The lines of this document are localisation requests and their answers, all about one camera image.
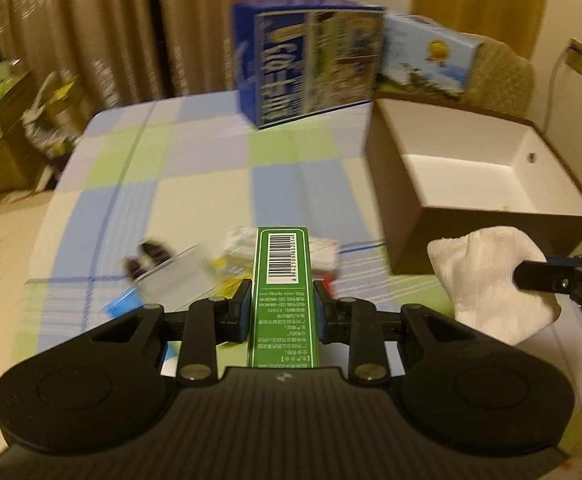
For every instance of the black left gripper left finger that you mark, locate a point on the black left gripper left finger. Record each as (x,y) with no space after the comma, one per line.
(207,323)

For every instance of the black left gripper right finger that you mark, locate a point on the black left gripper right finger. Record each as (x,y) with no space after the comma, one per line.
(354,322)

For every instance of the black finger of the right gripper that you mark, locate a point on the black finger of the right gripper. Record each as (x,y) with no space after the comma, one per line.
(550,276)

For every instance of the clear plastic case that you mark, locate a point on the clear plastic case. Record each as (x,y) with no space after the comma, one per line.
(188,276)

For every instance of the green cardboard box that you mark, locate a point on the green cardboard box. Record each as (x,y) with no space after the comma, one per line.
(283,319)

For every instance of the white cloth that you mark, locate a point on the white cloth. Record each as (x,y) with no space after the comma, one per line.
(477,273)

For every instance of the white ointment box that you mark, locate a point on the white ointment box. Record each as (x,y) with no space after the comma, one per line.
(239,250)

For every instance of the blue white cream tube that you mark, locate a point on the blue white cream tube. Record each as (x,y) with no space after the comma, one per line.
(129,301)

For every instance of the dark purple scrunchie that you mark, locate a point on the dark purple scrunchie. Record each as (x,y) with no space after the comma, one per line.
(151,254)

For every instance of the red snack packet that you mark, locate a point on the red snack packet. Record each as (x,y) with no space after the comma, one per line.
(326,282)

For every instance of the yellow packet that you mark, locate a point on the yellow packet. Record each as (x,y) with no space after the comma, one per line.
(230,275)

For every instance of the checkered bed sheet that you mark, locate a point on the checkered bed sheet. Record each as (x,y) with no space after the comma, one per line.
(186,171)

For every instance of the brown storage box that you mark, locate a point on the brown storage box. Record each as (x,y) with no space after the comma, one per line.
(443,171)

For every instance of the quilted beige chair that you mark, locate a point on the quilted beige chair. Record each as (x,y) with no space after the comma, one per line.
(500,79)

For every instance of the light blue milk box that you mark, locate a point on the light blue milk box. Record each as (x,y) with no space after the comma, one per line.
(419,54)

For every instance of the cardboard boxes pile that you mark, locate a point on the cardboard boxes pile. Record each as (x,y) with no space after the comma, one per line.
(40,125)

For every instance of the blue milk carton box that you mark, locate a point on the blue milk carton box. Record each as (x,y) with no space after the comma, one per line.
(298,58)

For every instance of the beige curtain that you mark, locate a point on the beige curtain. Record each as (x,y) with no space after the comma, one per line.
(129,51)

